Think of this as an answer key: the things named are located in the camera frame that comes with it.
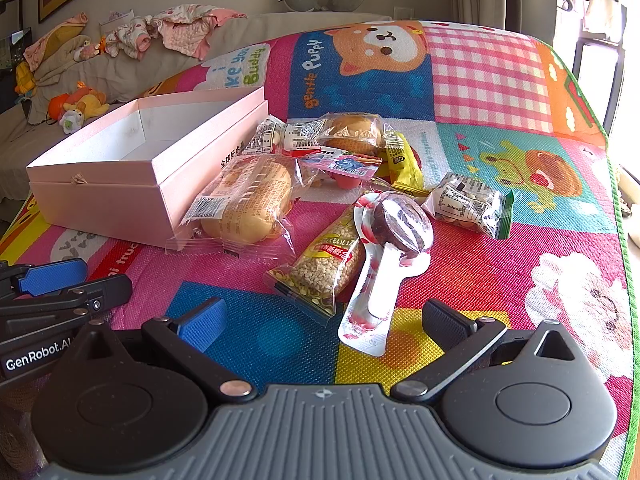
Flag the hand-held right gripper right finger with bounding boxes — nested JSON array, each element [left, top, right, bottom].
[[390, 299, 593, 403]]

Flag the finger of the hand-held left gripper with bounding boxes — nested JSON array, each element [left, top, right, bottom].
[[0, 274, 133, 333], [0, 257, 89, 301]]

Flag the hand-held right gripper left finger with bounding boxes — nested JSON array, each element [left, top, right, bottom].
[[62, 296, 257, 403]]

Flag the pink cardboard box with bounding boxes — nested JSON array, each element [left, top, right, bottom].
[[26, 86, 271, 250]]

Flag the chocolate lollipop blister pack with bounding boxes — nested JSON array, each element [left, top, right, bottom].
[[337, 191, 435, 357]]

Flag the green-edged nut packet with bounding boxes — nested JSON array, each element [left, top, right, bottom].
[[421, 171, 515, 240]]

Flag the large bread packet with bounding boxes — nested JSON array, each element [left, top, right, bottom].
[[165, 154, 307, 261]]

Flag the clear grain packet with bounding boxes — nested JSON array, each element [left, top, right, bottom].
[[265, 205, 368, 322]]

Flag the white red nut packet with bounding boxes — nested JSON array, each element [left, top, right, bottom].
[[241, 116, 326, 158]]

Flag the small white plush toy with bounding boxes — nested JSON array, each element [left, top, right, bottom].
[[58, 110, 83, 135]]

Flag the yellow snack bar packet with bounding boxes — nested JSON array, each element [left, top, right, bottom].
[[375, 130, 430, 197]]

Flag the orange plush toy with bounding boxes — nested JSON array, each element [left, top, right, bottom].
[[62, 87, 111, 121]]

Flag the pink jelly cup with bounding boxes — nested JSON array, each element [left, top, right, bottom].
[[298, 147, 383, 191]]

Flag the yellow toy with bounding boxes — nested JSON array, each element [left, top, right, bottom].
[[15, 60, 38, 96]]

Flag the beige blanket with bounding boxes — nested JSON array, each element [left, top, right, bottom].
[[32, 35, 108, 92]]

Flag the small filled bread packet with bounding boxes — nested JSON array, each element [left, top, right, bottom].
[[316, 112, 386, 158]]

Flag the pink yellow cloth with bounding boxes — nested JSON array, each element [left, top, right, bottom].
[[22, 12, 91, 72]]

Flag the colourful cartoon play mat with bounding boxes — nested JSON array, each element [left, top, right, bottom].
[[0, 20, 636, 480]]

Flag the white pink baby clothes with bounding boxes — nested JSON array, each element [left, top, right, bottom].
[[102, 16, 153, 59]]

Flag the small dark framed picture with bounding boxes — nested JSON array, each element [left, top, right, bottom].
[[0, 0, 24, 37]]

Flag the pink floral clothes pile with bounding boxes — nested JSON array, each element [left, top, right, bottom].
[[150, 4, 248, 60]]

